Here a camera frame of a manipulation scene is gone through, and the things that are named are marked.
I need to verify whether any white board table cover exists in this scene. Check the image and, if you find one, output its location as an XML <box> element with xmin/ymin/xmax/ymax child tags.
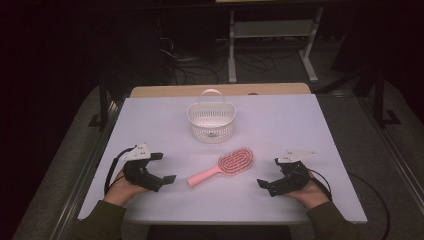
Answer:
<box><xmin>77</xmin><ymin>94</ymin><xmax>368</xmax><ymax>224</ymax></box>

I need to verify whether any pink hairbrush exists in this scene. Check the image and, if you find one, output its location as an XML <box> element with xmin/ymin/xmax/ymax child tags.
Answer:
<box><xmin>187</xmin><ymin>147</ymin><xmax>254</xmax><ymax>188</ymax></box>

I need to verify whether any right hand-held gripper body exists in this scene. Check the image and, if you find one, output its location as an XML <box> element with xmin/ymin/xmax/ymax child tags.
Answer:
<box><xmin>266</xmin><ymin>149</ymin><xmax>318</xmax><ymax>198</ymax></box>

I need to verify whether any white plastic basket with handle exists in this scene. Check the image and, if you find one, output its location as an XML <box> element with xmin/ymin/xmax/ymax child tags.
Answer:
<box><xmin>186</xmin><ymin>88</ymin><xmax>237</xmax><ymax>145</ymax></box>

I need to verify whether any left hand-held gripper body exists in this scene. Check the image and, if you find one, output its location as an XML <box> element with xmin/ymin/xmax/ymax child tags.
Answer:
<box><xmin>120</xmin><ymin>143</ymin><xmax>165</xmax><ymax>193</ymax></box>

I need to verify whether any white metal stand frame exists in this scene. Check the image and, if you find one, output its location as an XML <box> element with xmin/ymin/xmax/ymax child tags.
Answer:
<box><xmin>228</xmin><ymin>6</ymin><xmax>324</xmax><ymax>84</ymax></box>

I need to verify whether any black metal stand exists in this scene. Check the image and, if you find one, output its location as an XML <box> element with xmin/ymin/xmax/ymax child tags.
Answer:
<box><xmin>372</xmin><ymin>64</ymin><xmax>402</xmax><ymax>128</ymax></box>
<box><xmin>88</xmin><ymin>74</ymin><xmax>112</xmax><ymax>131</ymax></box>

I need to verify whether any tangle of black floor cables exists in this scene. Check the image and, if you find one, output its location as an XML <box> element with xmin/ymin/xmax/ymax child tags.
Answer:
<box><xmin>156</xmin><ymin>33</ymin><xmax>288</xmax><ymax>85</ymax></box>

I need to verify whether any grey metal rail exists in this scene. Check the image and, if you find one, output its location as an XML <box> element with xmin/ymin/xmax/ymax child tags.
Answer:
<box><xmin>359</xmin><ymin>96</ymin><xmax>424</xmax><ymax>208</ymax></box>
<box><xmin>49</xmin><ymin>99</ymin><xmax>125</xmax><ymax>240</ymax></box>

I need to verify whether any right hand-held gripper black cable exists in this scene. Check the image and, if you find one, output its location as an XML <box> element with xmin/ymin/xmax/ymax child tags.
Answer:
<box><xmin>308</xmin><ymin>169</ymin><xmax>334</xmax><ymax>202</ymax></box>

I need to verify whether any black cable loop on floor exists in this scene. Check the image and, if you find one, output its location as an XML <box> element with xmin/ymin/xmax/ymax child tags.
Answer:
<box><xmin>348</xmin><ymin>172</ymin><xmax>391</xmax><ymax>240</ymax></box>

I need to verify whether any person's left hand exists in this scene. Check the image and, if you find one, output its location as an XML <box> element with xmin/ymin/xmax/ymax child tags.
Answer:
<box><xmin>103</xmin><ymin>169</ymin><xmax>149</xmax><ymax>207</ymax></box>

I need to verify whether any person's right hand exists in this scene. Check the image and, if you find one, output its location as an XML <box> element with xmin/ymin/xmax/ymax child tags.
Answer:
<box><xmin>283</xmin><ymin>172</ymin><xmax>332</xmax><ymax>210</ymax></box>

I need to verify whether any hand-held gripper black cable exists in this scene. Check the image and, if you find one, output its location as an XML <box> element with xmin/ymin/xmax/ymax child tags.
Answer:
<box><xmin>308</xmin><ymin>169</ymin><xmax>334</xmax><ymax>202</ymax></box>
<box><xmin>104</xmin><ymin>145</ymin><xmax>138</xmax><ymax>196</ymax></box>

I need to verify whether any left hand-held gripper black cable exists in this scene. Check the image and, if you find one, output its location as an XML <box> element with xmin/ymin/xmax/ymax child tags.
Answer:
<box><xmin>104</xmin><ymin>145</ymin><xmax>138</xmax><ymax>196</ymax></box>

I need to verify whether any light wooden table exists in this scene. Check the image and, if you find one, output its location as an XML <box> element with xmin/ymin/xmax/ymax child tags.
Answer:
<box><xmin>129</xmin><ymin>82</ymin><xmax>312</xmax><ymax>99</ymax></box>

